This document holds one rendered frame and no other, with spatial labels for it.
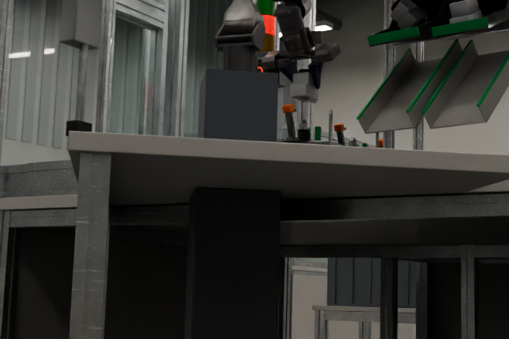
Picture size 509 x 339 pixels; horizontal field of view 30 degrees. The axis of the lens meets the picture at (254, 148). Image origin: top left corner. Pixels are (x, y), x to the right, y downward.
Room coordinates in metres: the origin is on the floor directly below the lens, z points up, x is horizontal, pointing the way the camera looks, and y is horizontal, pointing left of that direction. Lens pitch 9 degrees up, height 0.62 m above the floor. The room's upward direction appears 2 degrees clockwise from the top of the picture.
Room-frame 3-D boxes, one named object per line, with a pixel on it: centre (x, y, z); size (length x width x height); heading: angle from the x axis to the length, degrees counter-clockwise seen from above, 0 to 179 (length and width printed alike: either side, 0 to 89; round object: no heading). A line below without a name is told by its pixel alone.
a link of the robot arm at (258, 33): (1.85, 0.04, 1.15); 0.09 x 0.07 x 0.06; 70
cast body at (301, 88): (2.21, -0.12, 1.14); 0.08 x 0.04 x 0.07; 148
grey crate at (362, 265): (4.26, -0.70, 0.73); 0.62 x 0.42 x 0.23; 57
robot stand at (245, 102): (1.84, 0.04, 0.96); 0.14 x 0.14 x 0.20; 8
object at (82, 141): (1.85, -0.01, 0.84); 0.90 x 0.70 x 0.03; 8
